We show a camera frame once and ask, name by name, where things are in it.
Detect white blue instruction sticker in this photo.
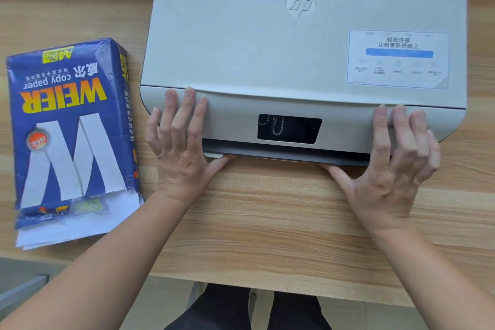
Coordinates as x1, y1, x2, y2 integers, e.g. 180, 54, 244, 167
346, 29, 450, 90

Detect person's left forearm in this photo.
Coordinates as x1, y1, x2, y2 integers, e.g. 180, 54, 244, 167
0, 190, 195, 330

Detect person's black trousers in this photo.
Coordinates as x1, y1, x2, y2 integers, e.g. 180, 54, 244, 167
164, 284, 333, 330

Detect grey metal bar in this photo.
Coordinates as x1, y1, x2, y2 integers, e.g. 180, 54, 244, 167
0, 274, 50, 313

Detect dark grey printer paper tray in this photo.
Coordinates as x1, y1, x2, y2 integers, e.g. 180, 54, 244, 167
202, 138, 373, 167

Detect white table leg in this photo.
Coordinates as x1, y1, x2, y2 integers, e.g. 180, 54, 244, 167
186, 281, 202, 310

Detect white desktop printer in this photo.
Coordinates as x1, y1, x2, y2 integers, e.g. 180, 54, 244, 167
140, 0, 469, 167

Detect person's right forearm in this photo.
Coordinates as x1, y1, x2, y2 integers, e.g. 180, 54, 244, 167
367, 221, 495, 330

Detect person's right hand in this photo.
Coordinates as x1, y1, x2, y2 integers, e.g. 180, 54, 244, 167
320, 103, 442, 235

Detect white paper sheets stack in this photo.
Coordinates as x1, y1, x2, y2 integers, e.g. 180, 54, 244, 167
16, 190, 145, 251

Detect person's left hand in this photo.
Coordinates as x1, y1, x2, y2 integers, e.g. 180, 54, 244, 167
146, 86, 237, 208

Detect blue copy paper pack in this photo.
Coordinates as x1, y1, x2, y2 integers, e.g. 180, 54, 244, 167
6, 37, 144, 230

